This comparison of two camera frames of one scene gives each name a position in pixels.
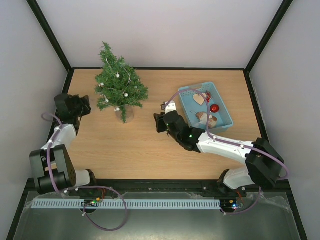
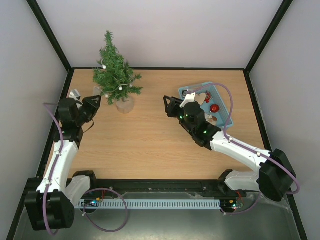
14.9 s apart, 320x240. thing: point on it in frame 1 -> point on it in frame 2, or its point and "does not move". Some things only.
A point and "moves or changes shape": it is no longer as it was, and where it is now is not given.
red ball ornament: x=214 y=108 does not move
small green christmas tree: x=117 y=86 moves or changes shape
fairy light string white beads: x=117 y=75 moves or changes shape
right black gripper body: x=160 y=122 -> x=175 y=108
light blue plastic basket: x=195 y=107 does not move
